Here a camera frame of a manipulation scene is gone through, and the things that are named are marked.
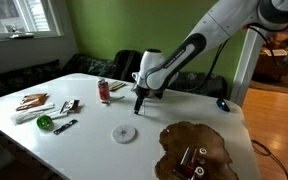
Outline black floor cable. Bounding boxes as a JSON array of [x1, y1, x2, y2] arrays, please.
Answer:
[[250, 139, 288, 180]]

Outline black mouse with blue light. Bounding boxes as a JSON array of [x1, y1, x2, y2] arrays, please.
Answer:
[[216, 98, 230, 112]]

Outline tan card stack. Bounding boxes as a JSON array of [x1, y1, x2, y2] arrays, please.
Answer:
[[109, 81, 125, 91]]

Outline wooden slab tray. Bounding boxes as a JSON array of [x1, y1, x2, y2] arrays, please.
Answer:
[[155, 122, 239, 180]]

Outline green round lid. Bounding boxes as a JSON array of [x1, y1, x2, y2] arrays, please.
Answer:
[[36, 115, 53, 130]]

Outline object on window sill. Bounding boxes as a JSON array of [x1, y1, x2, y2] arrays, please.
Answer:
[[10, 27, 34, 39]]

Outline red box on tray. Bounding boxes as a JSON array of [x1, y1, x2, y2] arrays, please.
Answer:
[[174, 147, 196, 179]]

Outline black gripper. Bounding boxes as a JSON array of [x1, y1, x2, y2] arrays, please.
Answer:
[[133, 85, 163, 114]]

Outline white plastic wrapper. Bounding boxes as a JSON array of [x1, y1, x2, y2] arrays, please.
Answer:
[[11, 103, 67, 125]]

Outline white spool on tray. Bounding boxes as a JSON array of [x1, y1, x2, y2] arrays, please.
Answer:
[[199, 148, 207, 155]]

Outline red soda can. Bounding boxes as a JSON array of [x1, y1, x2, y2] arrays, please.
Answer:
[[98, 79, 110, 101]]

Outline black flat strip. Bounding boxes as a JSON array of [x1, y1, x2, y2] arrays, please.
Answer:
[[53, 119, 78, 135]]

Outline black backpack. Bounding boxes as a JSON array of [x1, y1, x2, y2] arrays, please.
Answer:
[[111, 50, 142, 82]]

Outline small dark foil packet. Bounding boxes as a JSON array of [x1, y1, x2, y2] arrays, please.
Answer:
[[60, 100, 79, 114]]

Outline round white coaster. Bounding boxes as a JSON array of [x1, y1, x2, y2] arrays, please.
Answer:
[[112, 125, 136, 144]]

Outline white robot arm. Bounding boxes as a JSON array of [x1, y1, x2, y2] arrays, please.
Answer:
[[132, 0, 288, 114]]

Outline white spool near box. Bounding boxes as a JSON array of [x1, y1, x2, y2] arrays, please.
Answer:
[[194, 166, 204, 178]]

